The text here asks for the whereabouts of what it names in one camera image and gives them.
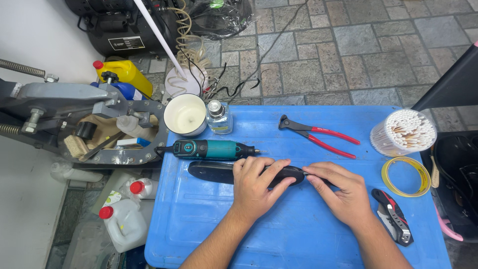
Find black chair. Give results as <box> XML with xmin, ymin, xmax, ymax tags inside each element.
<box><xmin>411</xmin><ymin>40</ymin><xmax>478</xmax><ymax>113</ymax></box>

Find small white jug red cap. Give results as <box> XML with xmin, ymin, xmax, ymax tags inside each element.
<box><xmin>129</xmin><ymin>177</ymin><xmax>160</xmax><ymax>201</ymax></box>

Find large white jug red cap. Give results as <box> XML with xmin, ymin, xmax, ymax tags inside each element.
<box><xmin>99</xmin><ymin>198</ymin><xmax>149</xmax><ymax>253</ymax></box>

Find white cup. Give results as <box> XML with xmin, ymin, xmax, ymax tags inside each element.
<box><xmin>164</xmin><ymin>93</ymin><xmax>208</xmax><ymax>137</ymax></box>

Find yellow jerrycan red cap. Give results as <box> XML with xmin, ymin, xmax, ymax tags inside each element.
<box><xmin>93</xmin><ymin>60</ymin><xmax>154</xmax><ymax>99</ymax></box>

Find black plastic bag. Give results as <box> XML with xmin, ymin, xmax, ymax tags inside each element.
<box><xmin>187</xmin><ymin>0</ymin><xmax>255</xmax><ymax>41</ymax></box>

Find yellow tape roll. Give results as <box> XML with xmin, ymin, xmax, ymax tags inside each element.
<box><xmin>381</xmin><ymin>156</ymin><xmax>432</xmax><ymax>198</ymax></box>

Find black bin with shoes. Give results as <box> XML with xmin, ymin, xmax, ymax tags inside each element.
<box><xmin>420</xmin><ymin>130</ymin><xmax>478</xmax><ymax>244</ymax></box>

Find beige coiled air hose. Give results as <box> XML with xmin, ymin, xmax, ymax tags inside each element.
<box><xmin>167</xmin><ymin>0</ymin><xmax>212</xmax><ymax>98</ymax></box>

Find clear tub of cotton swabs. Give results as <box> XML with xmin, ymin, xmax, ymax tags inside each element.
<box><xmin>370</xmin><ymin>109</ymin><xmax>438</xmax><ymax>158</ymax></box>

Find white plastic bottle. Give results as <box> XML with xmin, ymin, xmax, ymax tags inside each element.
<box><xmin>50</xmin><ymin>160</ymin><xmax>105</xmax><ymax>184</ymax></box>

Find clear glass bottle silver cap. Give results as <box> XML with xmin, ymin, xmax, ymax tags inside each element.
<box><xmin>206</xmin><ymin>100</ymin><xmax>234</xmax><ymax>135</ymax></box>

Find black shoe sole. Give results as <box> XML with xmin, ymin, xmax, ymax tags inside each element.
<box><xmin>187</xmin><ymin>161</ymin><xmax>334</xmax><ymax>189</ymax></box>

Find blue plastic bottle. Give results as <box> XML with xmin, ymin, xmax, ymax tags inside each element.
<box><xmin>90</xmin><ymin>81</ymin><xmax>147</xmax><ymax>101</ymax></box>

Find red black utility knife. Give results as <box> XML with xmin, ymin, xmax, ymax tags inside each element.
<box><xmin>371</xmin><ymin>188</ymin><xmax>414</xmax><ymax>247</ymax></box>

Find translucent squeeze bottle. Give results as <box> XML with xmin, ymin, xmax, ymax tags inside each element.
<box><xmin>116</xmin><ymin>115</ymin><xmax>160</xmax><ymax>142</ymax></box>

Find white round base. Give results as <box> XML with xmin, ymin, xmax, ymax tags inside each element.
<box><xmin>165</xmin><ymin>65</ymin><xmax>209</xmax><ymax>99</ymax></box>

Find red-handled nipper pliers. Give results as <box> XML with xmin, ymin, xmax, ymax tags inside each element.
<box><xmin>278</xmin><ymin>114</ymin><xmax>361</xmax><ymax>160</ymax></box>

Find black cable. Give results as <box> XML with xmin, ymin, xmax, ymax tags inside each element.
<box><xmin>203</xmin><ymin>0</ymin><xmax>310</xmax><ymax>104</ymax></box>

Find blue white box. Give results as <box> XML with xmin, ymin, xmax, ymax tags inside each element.
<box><xmin>116</xmin><ymin>137</ymin><xmax>152</xmax><ymax>149</ymax></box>

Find grey metal press machine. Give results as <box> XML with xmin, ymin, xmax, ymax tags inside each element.
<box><xmin>0</xmin><ymin>58</ymin><xmax>169</xmax><ymax>167</ymax></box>

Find person's right hand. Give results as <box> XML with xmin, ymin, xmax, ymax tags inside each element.
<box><xmin>301</xmin><ymin>161</ymin><xmax>374</xmax><ymax>229</ymax></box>

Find black air compressor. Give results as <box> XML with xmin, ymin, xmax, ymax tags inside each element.
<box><xmin>65</xmin><ymin>0</ymin><xmax>180</xmax><ymax>59</ymax></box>

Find beige shoehorn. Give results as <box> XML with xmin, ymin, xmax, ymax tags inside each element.
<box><xmin>429</xmin><ymin>146</ymin><xmax>441</xmax><ymax>189</ymax></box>

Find white pole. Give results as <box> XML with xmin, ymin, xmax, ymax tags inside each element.
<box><xmin>133</xmin><ymin>0</ymin><xmax>187</xmax><ymax>79</ymax></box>

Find wooden brush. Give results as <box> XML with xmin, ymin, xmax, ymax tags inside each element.
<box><xmin>63</xmin><ymin>134</ymin><xmax>90</xmax><ymax>160</ymax></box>

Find pink handle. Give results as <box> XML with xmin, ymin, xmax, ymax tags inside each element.
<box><xmin>434</xmin><ymin>205</ymin><xmax>464</xmax><ymax>243</ymax></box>

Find teal rotary tool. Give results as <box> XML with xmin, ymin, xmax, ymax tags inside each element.
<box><xmin>155</xmin><ymin>139</ymin><xmax>267</xmax><ymax>161</ymax></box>

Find person's left hand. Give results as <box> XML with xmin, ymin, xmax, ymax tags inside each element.
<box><xmin>230</xmin><ymin>156</ymin><xmax>298</xmax><ymax>225</ymax></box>

